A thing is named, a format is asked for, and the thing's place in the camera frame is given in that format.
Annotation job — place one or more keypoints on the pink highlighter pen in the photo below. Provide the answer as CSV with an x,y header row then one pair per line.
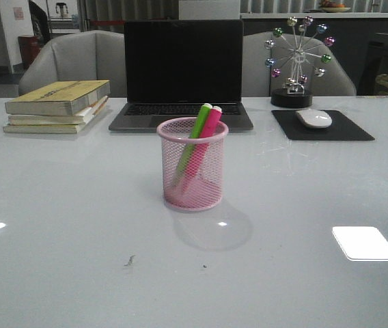
x,y
200,148

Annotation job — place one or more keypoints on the green highlighter pen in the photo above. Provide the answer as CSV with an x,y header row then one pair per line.
x,y
194,136

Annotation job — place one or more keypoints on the pink mesh pen holder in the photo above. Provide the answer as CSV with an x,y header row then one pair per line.
x,y
206,188

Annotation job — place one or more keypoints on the grey open laptop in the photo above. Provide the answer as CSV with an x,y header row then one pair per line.
x,y
173,67

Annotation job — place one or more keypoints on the ferris wheel desk ornament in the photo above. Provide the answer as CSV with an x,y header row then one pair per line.
x,y
294,92

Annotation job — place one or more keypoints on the middle cream book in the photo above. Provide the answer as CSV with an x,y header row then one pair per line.
x,y
83,117

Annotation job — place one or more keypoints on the cream book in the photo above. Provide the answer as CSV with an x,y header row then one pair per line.
x,y
49,129
83,117

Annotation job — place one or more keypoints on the white computer mouse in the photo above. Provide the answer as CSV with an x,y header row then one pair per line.
x,y
313,118

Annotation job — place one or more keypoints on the right grey armchair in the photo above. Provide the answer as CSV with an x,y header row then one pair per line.
x,y
324,79

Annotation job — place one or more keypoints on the grey armchair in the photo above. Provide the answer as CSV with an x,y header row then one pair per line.
x,y
90,55
324,79

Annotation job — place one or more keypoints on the top yellow book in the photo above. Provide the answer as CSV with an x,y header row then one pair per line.
x,y
59,98

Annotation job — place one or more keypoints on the left grey armchair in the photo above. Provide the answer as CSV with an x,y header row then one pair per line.
x,y
90,55

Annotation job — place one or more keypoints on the black mouse pad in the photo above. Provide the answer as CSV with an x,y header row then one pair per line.
x,y
341,128

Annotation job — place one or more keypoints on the bottom cream book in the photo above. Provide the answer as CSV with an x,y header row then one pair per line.
x,y
49,129

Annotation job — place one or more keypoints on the red trash bin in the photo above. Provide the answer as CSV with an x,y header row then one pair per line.
x,y
29,49

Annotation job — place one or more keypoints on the fruit bowl on counter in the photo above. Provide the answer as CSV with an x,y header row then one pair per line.
x,y
332,6

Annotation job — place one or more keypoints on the person in background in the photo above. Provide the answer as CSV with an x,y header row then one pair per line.
x,y
39,23

